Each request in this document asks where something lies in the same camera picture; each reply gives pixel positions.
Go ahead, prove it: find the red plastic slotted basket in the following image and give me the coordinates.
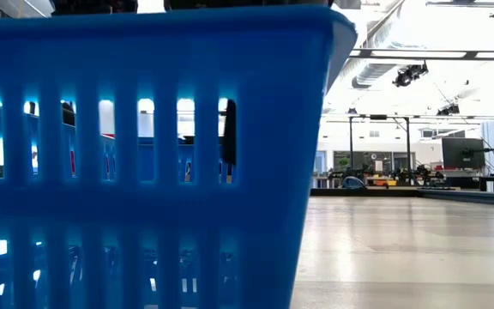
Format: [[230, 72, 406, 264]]
[[69, 148, 111, 180]]

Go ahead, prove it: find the blue plastic slotted basket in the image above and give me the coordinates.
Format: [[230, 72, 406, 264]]
[[0, 4, 358, 309]]

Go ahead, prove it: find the blue round chair back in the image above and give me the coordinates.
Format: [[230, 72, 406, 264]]
[[341, 175, 366, 190]]

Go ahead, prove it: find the dark ceiling beam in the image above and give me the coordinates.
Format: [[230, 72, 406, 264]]
[[349, 47, 494, 61]]

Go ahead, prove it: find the large black ceiling spotlight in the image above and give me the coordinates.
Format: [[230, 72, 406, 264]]
[[392, 63, 430, 88]]

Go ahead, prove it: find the black computer monitor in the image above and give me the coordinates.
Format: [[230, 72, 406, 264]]
[[441, 136, 486, 171]]

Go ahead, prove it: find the grey ceiling lamp bar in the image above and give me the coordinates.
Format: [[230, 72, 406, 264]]
[[425, 0, 494, 8]]

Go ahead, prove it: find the black metal frame stand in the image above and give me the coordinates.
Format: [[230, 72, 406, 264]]
[[347, 113, 412, 173]]

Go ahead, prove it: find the grey ventilation duct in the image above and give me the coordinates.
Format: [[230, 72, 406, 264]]
[[352, 63, 398, 89]]

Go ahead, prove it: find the black aluminium frame rail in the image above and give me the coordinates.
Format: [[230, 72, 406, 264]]
[[418, 187, 494, 208]]

